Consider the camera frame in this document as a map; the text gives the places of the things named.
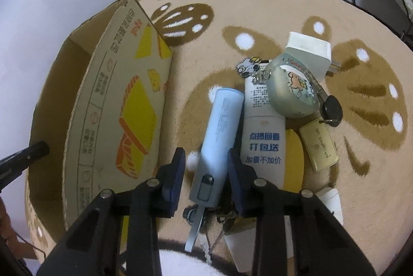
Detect yellow oval case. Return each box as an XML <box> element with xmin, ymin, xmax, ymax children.
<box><xmin>282</xmin><ymin>129</ymin><xmax>305</xmax><ymax>193</ymax></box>

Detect brown cardboard box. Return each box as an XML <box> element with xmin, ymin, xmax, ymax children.
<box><xmin>26</xmin><ymin>0</ymin><xmax>172</xmax><ymax>259</ymax></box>

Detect key bunch with rings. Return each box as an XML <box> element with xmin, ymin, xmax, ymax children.
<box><xmin>183</xmin><ymin>205</ymin><xmax>237</xmax><ymax>265</ymax></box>

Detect gold NFC card tag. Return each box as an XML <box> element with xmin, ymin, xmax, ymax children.
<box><xmin>299</xmin><ymin>118</ymin><xmax>339</xmax><ymax>172</ymax></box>

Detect white tube with blue text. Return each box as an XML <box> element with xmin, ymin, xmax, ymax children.
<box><xmin>240</xmin><ymin>76</ymin><xmax>285</xmax><ymax>188</ymax></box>

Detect black car key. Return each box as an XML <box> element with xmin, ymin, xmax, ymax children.
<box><xmin>321</xmin><ymin>95</ymin><xmax>343</xmax><ymax>128</ymax></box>

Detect green cartoon earbud case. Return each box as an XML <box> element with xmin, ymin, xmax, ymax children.
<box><xmin>265</xmin><ymin>53</ymin><xmax>319</xmax><ymax>119</ymax></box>

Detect light blue stick device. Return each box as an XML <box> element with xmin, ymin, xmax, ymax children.
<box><xmin>185</xmin><ymin>88</ymin><xmax>244</xmax><ymax>253</ymax></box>

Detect white charger plug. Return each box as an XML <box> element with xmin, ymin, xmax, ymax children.
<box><xmin>285</xmin><ymin>32</ymin><xmax>341</xmax><ymax>81</ymax></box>

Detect cartoon dog keychain charm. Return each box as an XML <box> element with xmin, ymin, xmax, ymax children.
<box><xmin>236</xmin><ymin>56</ymin><xmax>269</xmax><ymax>79</ymax></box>

